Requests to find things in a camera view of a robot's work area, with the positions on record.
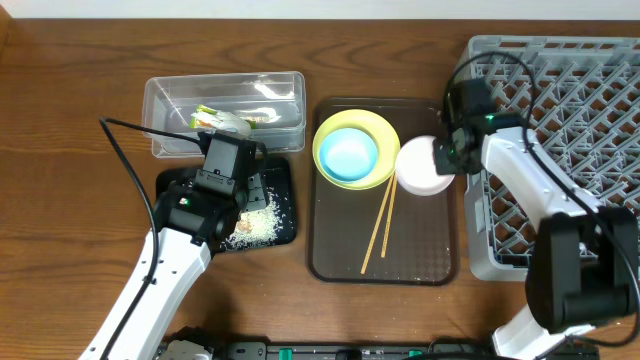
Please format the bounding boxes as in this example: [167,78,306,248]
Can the black plastic tray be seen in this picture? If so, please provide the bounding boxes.
[154,157,297,254]

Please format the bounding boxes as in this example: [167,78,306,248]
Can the brown serving tray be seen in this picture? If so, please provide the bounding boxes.
[307,97,459,286]

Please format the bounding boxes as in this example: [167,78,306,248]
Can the light blue bowl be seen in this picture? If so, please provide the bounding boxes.
[319,128,378,183]

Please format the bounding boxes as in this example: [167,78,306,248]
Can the green snack wrapper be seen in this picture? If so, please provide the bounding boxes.
[190,104,221,129]

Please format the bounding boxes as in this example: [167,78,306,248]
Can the yellow plate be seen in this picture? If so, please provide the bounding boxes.
[313,109,401,190]

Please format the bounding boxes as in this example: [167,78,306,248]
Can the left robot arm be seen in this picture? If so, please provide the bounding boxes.
[82,132,267,359]

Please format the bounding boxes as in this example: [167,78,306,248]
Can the pink bowl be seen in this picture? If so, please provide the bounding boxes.
[395,135,454,196]

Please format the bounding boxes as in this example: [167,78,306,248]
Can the grey dishwasher rack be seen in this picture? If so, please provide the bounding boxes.
[458,35,639,281]

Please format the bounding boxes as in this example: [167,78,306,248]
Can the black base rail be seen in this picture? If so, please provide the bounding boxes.
[154,327,496,360]

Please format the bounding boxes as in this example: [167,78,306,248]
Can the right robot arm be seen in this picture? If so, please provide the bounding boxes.
[434,79,639,359]

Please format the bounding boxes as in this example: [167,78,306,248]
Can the wooden chopstick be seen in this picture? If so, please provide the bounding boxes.
[381,172,398,258]
[360,172,396,275]

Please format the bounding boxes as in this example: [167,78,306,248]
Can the rice and shell leftovers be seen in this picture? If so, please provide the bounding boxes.
[223,188,284,251]

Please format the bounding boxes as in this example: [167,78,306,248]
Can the clear plastic waste bin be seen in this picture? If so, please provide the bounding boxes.
[142,71,306,153]

